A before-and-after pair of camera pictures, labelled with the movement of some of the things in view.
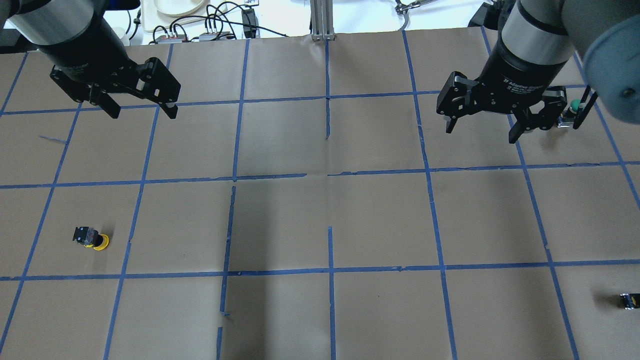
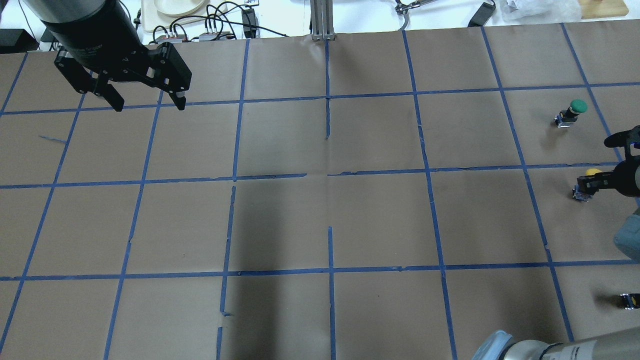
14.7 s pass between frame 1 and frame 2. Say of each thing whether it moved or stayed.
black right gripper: moved
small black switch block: stayed
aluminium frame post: stayed
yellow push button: moved
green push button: stayed
